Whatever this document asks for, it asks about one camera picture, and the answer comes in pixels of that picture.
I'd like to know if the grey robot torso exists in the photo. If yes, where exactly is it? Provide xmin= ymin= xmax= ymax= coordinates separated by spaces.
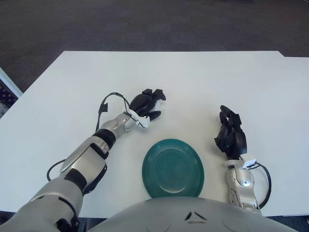
xmin=89 ymin=197 xmax=290 ymax=232

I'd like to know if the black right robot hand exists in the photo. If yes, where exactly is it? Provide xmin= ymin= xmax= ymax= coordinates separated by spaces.
xmin=214 ymin=104 xmax=248 ymax=160

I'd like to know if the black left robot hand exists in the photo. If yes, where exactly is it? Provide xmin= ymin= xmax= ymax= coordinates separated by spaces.
xmin=129 ymin=88 xmax=167 ymax=121

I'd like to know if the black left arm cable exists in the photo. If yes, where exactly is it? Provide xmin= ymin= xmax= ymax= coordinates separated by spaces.
xmin=46 ymin=92 xmax=133 ymax=182

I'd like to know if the white shelf frame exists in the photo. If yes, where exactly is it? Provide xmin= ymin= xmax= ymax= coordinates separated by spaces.
xmin=0 ymin=66 xmax=24 ymax=119

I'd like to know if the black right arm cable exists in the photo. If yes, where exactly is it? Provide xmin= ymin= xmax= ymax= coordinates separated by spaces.
xmin=255 ymin=162 xmax=272 ymax=209

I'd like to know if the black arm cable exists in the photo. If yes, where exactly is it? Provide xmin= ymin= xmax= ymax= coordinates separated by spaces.
xmin=255 ymin=162 xmax=272 ymax=209
xmin=46 ymin=92 xmax=133 ymax=182

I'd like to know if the dark green ribbed plate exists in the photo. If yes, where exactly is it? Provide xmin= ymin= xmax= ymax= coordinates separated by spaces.
xmin=141 ymin=138 xmax=205 ymax=199

